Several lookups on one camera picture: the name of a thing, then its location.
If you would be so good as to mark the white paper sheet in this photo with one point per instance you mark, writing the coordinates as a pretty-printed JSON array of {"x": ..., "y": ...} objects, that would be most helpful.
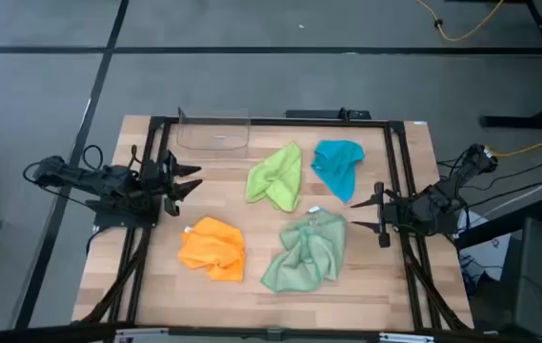
[{"x": 494, "y": 248}]

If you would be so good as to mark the black aluminium table frame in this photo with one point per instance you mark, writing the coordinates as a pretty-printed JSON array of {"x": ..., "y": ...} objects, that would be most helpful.
[{"x": 375, "y": 123}]

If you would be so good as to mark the black table beam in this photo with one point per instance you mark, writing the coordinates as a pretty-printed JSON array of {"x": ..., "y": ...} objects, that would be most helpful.
[{"x": 499, "y": 227}]

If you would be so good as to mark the black desk leg frame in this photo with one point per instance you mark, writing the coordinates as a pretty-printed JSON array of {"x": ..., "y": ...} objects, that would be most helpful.
[{"x": 513, "y": 122}]

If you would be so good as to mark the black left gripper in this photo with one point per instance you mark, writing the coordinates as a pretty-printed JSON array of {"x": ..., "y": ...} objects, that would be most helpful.
[{"x": 156, "y": 178}]

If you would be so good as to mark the black overhead rig beam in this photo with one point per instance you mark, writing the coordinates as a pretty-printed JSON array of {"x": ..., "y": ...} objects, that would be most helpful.
[{"x": 37, "y": 333}]

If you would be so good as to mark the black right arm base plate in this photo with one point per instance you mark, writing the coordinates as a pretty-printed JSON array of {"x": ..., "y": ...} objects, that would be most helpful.
[{"x": 447, "y": 229}]

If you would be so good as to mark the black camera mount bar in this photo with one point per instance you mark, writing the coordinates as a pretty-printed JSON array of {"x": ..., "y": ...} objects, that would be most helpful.
[{"x": 327, "y": 114}]

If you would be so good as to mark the clear plastic bin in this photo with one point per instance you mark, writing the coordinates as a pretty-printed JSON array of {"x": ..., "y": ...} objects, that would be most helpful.
[{"x": 213, "y": 138}]

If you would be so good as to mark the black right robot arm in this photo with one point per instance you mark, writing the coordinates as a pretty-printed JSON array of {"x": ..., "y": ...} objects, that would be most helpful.
[{"x": 442, "y": 200}]

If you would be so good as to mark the sage green microfiber towel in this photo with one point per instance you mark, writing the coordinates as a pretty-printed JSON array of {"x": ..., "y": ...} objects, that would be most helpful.
[{"x": 306, "y": 257}]

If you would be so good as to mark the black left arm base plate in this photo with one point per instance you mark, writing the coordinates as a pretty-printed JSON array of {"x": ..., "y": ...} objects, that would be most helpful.
[{"x": 108, "y": 220}]

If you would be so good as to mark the silver metal bracket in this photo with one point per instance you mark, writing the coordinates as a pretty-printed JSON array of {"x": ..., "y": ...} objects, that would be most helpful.
[{"x": 404, "y": 338}]

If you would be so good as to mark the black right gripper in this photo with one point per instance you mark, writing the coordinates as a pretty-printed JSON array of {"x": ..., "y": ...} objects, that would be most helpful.
[{"x": 392, "y": 214}]

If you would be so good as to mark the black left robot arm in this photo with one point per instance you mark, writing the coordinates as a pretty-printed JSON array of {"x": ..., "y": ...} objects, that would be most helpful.
[{"x": 85, "y": 178}]

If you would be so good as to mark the orange microfiber towel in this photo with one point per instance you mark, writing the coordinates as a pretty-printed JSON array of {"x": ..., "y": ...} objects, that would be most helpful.
[{"x": 213, "y": 250}]

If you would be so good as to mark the lime green microfiber towel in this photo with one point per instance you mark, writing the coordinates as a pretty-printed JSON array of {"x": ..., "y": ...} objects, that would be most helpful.
[{"x": 275, "y": 178}]

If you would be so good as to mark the teal blue microfiber towel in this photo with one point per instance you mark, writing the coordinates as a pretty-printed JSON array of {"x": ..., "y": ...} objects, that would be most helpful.
[{"x": 337, "y": 164}]

